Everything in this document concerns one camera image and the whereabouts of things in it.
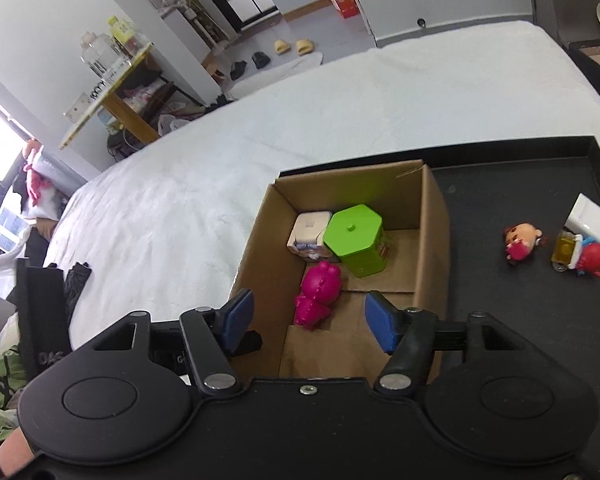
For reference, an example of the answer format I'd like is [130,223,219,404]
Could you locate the clear water jug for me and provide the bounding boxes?
[79,31,124,79]

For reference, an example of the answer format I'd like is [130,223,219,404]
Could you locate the small white box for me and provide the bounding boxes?
[564,193,600,242]

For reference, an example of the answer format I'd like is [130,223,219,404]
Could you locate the red cartoon figure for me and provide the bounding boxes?
[575,240,600,279]

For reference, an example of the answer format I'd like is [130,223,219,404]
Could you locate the black tray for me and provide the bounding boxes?
[279,135,600,466]

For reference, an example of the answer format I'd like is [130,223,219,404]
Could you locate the small doll figure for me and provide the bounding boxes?
[504,223,544,263]

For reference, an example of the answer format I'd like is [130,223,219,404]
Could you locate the black claw hair clip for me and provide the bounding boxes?
[82,80,111,102]

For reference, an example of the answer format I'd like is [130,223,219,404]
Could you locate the round table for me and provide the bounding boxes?
[59,42,162,151]

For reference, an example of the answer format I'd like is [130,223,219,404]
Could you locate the pink plush toy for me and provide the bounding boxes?
[12,139,57,212]

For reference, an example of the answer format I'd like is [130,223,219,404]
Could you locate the yellow-green drink bottle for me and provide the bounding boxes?
[107,15,136,56]

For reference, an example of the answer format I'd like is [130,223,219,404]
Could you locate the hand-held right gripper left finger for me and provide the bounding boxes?
[75,288,255,396]

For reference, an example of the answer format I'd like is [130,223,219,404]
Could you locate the green hexagonal container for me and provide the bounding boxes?
[323,204,391,279]

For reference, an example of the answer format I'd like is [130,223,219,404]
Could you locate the pink pig toy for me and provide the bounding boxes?
[294,260,342,331]

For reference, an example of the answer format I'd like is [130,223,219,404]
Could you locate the white round container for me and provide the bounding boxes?
[64,92,99,122]

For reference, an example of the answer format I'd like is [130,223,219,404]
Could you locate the white water pipes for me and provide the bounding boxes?
[157,0,217,44]

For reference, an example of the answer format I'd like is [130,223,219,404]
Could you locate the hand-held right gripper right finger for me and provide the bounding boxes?
[365,291,543,394]

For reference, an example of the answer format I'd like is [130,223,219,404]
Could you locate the person's left forearm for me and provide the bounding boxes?
[0,355,37,480]

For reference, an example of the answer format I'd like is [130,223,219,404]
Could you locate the black cloth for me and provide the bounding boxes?
[62,261,94,332]

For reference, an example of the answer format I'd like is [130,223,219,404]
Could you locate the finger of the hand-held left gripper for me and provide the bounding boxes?
[229,331,264,357]

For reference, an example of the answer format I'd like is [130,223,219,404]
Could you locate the white cube toy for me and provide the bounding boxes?
[286,211,332,262]

